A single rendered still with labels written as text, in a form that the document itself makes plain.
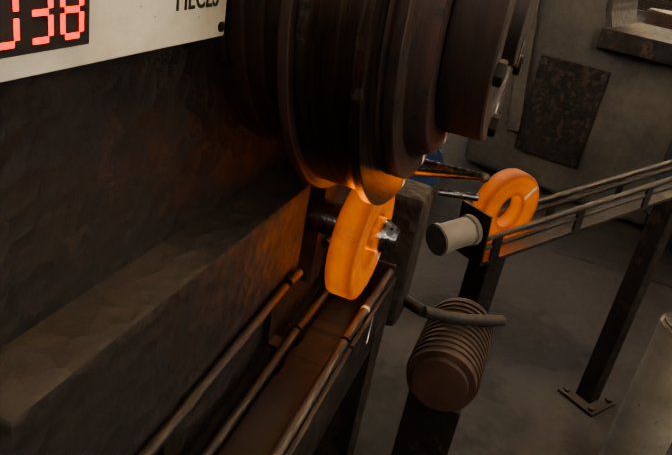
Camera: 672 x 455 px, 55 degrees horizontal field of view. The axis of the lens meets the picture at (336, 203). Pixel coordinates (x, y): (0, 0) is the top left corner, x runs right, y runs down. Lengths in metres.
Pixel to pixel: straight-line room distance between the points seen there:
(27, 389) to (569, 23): 3.16
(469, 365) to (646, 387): 0.53
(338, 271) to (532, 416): 1.28
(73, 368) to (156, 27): 0.24
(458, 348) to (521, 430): 0.78
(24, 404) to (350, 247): 0.40
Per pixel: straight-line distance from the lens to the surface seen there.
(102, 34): 0.44
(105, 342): 0.49
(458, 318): 1.15
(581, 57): 3.40
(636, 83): 3.35
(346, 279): 0.75
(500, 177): 1.23
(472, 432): 1.82
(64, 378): 0.47
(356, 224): 0.73
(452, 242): 1.17
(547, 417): 1.97
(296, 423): 0.69
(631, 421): 1.61
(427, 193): 1.01
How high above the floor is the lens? 1.17
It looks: 24 degrees down
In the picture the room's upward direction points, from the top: 11 degrees clockwise
